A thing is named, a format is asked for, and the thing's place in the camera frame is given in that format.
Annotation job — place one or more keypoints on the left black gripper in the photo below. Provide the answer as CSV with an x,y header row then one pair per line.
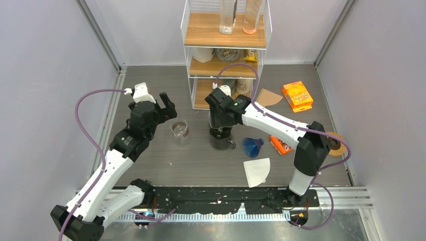
x,y
171,112

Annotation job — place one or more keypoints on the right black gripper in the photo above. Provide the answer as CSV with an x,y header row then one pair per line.
x,y
213,114

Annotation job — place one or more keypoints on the dark green coffee dripper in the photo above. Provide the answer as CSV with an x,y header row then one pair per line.
x,y
220,133

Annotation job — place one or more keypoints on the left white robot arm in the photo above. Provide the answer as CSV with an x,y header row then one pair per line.
x,y
87,215

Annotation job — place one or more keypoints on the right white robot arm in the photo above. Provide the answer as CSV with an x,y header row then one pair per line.
x,y
309,140

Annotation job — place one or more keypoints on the grey glass coffee server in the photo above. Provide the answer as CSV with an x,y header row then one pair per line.
x,y
222,144

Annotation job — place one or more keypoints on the brown paper coffee filter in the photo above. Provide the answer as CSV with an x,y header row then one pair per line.
x,y
268,98

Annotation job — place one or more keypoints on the clear glass beaker brown band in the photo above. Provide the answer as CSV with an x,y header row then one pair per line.
x,y
180,130

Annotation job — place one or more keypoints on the blue plastic funnel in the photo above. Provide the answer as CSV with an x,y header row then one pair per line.
x,y
251,147

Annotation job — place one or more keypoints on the cartoon printed round tin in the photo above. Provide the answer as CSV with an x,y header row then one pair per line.
x,y
227,54

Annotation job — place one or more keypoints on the white jug on shelf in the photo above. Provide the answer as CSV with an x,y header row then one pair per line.
x,y
203,55

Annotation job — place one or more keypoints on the yellow snack packet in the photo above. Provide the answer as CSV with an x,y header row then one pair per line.
x,y
251,55

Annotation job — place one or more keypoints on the orange snack packet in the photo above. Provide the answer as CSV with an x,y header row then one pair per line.
x,y
281,147

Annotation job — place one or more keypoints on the orange yellow box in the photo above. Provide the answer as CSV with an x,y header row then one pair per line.
x,y
297,96

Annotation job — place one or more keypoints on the clear glass bottle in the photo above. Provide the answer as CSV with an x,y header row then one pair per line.
x,y
228,10

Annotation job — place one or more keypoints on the clear pink bottom bottle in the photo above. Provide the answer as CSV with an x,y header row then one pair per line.
x,y
251,16

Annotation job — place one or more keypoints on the brown tape roll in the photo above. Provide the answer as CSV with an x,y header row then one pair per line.
x,y
336,147

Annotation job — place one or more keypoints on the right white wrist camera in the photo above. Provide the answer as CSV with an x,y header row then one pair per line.
x,y
225,89

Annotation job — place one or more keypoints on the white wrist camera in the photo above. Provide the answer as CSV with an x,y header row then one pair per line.
x,y
225,89
141,93

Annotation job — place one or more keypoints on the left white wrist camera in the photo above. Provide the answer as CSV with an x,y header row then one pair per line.
x,y
141,93

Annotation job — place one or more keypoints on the white wire wooden shelf rack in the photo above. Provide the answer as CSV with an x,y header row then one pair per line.
x,y
200,28

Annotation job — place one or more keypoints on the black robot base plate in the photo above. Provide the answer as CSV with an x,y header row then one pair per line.
x,y
224,204

